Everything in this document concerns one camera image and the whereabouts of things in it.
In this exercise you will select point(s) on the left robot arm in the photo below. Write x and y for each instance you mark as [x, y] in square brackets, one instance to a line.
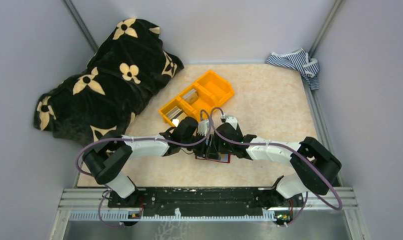
[106, 159]

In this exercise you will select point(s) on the aluminium frame rail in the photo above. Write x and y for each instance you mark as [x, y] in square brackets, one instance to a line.
[90, 204]

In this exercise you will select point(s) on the yellow plastic bin middle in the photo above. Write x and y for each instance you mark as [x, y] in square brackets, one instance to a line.
[203, 103]

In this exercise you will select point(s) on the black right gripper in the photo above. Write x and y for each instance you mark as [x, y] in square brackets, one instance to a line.
[219, 146]

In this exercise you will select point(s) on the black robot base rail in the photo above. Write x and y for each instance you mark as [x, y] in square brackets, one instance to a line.
[204, 201]

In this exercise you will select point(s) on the red leather card holder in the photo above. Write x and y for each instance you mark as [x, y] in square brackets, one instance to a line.
[224, 158]

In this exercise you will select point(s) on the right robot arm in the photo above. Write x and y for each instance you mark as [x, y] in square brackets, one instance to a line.
[315, 166]

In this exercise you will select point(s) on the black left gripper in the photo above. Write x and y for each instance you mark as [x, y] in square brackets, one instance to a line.
[205, 151]

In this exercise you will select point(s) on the yellow plastic bin right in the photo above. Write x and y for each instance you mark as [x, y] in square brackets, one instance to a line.
[216, 87]

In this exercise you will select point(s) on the cards in bin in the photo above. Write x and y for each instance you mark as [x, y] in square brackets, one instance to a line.
[174, 113]
[191, 96]

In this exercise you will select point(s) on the yellow plastic bin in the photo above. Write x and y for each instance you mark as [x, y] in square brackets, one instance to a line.
[203, 103]
[216, 87]
[177, 101]

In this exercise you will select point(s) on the cards in left bin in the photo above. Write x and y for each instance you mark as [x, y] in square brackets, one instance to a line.
[174, 113]

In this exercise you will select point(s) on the cards in middle bin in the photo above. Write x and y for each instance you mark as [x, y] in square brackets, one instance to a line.
[191, 96]

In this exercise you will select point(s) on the blue white striped cloth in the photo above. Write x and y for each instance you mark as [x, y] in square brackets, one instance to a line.
[298, 60]

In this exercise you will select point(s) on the yellow plastic bin left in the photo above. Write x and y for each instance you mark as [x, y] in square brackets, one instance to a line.
[177, 101]

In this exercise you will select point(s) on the black floral blanket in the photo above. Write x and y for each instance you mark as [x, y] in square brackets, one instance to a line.
[129, 68]

